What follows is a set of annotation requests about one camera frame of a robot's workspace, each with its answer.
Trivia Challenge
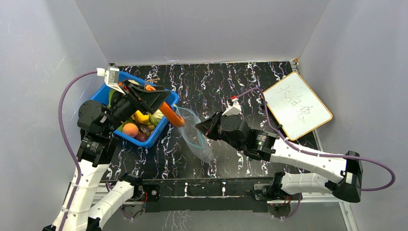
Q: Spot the peach toy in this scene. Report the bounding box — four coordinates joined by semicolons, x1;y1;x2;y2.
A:
122;123;139;138

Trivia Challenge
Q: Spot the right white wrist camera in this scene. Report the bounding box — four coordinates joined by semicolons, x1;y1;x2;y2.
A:
222;96;242;116

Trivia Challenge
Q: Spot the green cabbage toy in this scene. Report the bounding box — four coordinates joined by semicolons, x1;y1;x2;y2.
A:
149;110;165;126

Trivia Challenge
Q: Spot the yellow bell pepper toy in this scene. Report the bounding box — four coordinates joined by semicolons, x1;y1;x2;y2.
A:
133;110;150;124

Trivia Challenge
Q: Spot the clear zip top bag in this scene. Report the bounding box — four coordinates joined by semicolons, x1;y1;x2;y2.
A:
176;106;214;163

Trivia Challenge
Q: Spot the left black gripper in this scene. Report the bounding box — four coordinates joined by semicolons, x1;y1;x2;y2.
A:
103;78;171;134

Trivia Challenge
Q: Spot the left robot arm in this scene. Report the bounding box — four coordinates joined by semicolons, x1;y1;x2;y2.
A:
45;80;171;231

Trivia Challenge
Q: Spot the aluminium frame rail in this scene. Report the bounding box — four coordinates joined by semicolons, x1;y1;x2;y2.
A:
55;180;359;231

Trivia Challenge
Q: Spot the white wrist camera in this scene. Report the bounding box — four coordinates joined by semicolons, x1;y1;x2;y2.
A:
222;96;242;116
96;66;124;94

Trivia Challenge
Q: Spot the white dry erase board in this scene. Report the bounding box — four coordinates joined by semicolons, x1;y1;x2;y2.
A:
263;71;333;141

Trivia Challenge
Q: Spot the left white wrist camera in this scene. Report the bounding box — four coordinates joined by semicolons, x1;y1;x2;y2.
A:
96;66;124;94

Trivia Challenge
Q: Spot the orange papaya slice toy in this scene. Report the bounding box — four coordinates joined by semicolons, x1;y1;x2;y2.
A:
144;84;185;128

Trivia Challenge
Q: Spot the blue plastic bin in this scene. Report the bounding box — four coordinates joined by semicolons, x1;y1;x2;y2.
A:
90;71;179;149

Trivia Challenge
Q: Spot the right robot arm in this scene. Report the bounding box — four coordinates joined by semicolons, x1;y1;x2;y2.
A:
195;112;363;203

